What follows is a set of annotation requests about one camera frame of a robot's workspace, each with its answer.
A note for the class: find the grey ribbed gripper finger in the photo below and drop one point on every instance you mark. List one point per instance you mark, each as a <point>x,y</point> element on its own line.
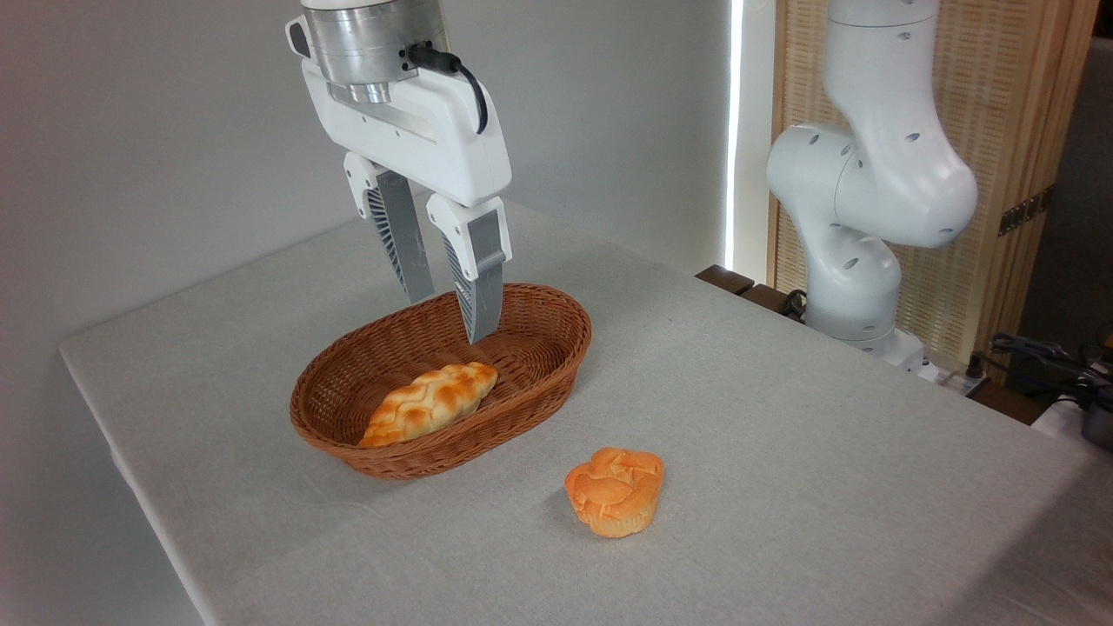
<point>483,278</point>
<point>402,235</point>

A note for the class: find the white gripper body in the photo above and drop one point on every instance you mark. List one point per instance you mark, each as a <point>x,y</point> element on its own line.
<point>435,130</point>

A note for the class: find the round flower-shaped bread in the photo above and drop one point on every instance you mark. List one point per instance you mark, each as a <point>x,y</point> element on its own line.
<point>613,496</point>

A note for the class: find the brown oval wicker basket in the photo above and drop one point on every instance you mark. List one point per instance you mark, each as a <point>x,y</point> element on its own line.
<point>539,348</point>

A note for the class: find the long braided bread loaf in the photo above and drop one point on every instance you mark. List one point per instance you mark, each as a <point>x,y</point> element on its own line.
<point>426,404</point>

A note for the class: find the dark brown wooden block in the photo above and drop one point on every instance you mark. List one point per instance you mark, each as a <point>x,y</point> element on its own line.
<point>769,300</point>
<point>724,278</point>

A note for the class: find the light grey tablecloth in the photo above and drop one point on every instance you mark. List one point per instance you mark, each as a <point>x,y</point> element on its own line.
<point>783,478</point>

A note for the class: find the white power strip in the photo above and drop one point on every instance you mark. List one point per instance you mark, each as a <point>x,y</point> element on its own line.
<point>955,380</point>

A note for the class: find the black screen hinge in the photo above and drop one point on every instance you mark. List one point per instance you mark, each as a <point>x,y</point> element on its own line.
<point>1024,211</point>

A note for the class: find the wooden rattan folding screen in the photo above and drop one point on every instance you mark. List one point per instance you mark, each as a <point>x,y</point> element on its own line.
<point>1009,87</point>

